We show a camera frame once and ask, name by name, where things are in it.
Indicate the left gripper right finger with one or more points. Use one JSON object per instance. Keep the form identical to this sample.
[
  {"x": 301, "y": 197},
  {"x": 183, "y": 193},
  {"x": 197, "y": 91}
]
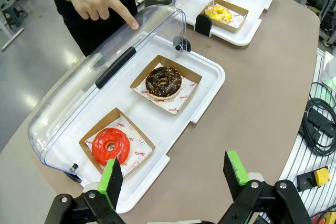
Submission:
[{"x": 236, "y": 174}]

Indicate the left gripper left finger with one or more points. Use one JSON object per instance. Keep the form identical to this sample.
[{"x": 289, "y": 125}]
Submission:
[{"x": 111, "y": 182}]

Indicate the red glazed donut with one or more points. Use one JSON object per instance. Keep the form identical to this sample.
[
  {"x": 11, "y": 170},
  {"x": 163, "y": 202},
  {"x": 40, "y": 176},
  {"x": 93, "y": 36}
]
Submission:
[{"x": 123, "y": 150}]

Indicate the printed paper under red donut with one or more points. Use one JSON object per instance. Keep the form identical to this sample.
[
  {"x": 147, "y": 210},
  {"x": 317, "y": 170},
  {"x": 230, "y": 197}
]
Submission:
[{"x": 139, "y": 153}]

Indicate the cardboard box of red donut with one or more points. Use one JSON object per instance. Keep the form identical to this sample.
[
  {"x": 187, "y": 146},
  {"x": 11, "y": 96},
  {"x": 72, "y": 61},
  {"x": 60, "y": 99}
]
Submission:
[{"x": 89, "y": 134}]

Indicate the white tray two donut boxes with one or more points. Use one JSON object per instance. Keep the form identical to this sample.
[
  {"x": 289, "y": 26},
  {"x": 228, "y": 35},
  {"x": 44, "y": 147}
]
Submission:
[{"x": 157, "y": 134}]

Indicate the printed paper under chocolate donut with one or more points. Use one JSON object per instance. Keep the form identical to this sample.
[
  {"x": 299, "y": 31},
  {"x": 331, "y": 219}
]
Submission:
[{"x": 183, "y": 95}]

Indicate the cardboard box of chocolate donut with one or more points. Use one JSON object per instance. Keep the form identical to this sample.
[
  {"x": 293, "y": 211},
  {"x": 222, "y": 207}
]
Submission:
[{"x": 191, "y": 77}]

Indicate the chocolate sprinkled donut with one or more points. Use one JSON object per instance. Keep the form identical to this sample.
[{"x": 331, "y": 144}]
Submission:
[{"x": 173, "y": 87}]

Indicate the white tray yellow donut box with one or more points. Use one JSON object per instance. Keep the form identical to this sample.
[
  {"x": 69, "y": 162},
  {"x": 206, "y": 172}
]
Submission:
[{"x": 252, "y": 33}]

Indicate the person torso black sweater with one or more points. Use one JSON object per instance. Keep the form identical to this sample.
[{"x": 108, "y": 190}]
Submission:
[{"x": 78, "y": 35}]

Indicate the printed paper under yellow donut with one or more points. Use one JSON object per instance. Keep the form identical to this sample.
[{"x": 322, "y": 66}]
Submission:
[{"x": 237, "y": 20}]

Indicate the yellow sprinkled donut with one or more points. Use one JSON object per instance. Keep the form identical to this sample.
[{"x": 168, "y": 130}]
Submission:
[{"x": 225, "y": 16}]

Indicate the cardboard box of yellow donut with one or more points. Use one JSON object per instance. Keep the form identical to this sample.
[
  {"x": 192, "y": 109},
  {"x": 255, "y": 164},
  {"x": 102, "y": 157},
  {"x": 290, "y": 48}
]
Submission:
[{"x": 242, "y": 11}]

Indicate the black power adapter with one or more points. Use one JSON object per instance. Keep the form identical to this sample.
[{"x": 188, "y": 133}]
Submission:
[{"x": 319, "y": 121}]

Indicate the yellow red emergency stop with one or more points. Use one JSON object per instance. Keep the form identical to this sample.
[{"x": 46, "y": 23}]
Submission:
[{"x": 328, "y": 217}]

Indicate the clear lid over two-box tray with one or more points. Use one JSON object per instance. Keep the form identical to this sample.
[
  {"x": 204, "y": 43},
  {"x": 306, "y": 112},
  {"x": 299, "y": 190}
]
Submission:
[{"x": 78, "y": 77}]

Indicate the white-legged background desk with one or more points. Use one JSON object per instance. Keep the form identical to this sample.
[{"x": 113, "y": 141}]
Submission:
[{"x": 10, "y": 35}]

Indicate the gray square stool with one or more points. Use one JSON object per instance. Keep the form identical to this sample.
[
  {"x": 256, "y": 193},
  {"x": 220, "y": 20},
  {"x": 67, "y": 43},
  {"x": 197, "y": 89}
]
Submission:
[{"x": 14, "y": 11}]

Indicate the white slatted base plate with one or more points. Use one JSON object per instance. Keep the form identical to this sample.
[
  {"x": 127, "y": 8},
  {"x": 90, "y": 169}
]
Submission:
[{"x": 294, "y": 161}]

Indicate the yellow black switch box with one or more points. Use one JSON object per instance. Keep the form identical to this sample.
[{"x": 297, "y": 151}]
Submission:
[{"x": 321, "y": 176}]

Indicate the aluminium frame table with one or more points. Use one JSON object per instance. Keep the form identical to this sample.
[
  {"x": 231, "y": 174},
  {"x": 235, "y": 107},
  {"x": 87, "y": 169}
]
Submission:
[{"x": 323, "y": 3}]

